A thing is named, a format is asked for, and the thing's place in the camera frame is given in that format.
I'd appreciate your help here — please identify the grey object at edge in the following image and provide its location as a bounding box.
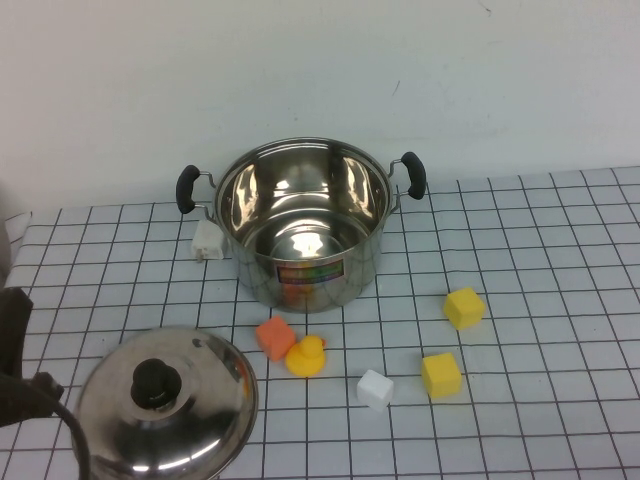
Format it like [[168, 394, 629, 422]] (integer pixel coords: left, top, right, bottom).
[[0, 219, 12, 282]]

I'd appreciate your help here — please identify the white foam cube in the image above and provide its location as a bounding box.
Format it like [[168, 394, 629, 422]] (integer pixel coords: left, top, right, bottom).
[[356, 368, 395, 414]]

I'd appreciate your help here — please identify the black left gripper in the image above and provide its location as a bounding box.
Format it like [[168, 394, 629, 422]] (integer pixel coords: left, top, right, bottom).
[[0, 371, 65, 428]]

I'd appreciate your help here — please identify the white power adapter plug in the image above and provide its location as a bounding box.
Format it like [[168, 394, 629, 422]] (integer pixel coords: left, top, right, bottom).
[[189, 218, 230, 265]]

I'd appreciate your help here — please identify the yellow rubber duck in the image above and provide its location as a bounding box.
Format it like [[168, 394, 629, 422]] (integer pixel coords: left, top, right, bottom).
[[284, 333, 329, 378]]

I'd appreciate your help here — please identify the orange foam cube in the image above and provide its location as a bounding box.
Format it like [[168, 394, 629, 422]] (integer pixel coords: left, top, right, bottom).
[[254, 315, 297, 364]]

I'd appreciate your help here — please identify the stainless steel pot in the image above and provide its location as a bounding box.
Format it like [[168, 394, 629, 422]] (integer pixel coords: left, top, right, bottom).
[[174, 137, 427, 315]]

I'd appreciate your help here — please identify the black camera cable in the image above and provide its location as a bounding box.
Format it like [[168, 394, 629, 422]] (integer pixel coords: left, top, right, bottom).
[[29, 377, 93, 480]]

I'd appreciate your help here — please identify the white black grid tablecloth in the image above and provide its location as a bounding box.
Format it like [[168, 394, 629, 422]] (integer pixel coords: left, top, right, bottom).
[[0, 166, 640, 480]]

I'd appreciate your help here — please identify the yellow foam cube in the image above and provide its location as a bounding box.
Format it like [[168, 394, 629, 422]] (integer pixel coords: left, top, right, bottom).
[[419, 351, 463, 400], [442, 286, 487, 332]]

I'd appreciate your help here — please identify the steel lid with black knob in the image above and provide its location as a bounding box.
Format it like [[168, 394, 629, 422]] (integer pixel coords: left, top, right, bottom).
[[72, 324, 260, 480]]

